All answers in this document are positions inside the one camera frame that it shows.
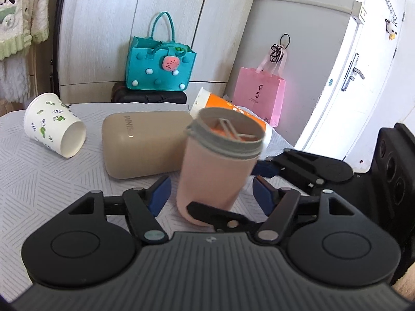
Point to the black case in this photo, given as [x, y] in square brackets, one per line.
[146, 97]

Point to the grey patterned tablecloth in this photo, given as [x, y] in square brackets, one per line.
[32, 184]

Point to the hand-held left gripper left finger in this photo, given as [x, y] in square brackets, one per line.
[160, 196]

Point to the beige door box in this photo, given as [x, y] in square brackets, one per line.
[359, 12]

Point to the beige plastic case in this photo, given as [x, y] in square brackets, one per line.
[142, 145]

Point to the panda figure decoration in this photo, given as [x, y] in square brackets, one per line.
[391, 27]

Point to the white paper cup green print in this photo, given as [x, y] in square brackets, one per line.
[48, 123]

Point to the pink strawberry plush charm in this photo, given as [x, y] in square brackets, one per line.
[171, 64]

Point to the orange and white paper cup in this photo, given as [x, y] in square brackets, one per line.
[222, 103]

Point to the pink cup with grey rim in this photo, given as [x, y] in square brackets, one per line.
[210, 181]

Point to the white wardrobe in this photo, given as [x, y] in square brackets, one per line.
[107, 22]

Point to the teal felt tote bag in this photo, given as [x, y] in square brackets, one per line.
[146, 68]

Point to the pink paper gift bag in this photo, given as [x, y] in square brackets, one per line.
[256, 94]

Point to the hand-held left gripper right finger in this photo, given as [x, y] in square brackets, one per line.
[263, 196]

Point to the white door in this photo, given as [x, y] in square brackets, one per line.
[340, 120]

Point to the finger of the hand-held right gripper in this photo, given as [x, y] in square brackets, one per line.
[311, 168]
[214, 214]

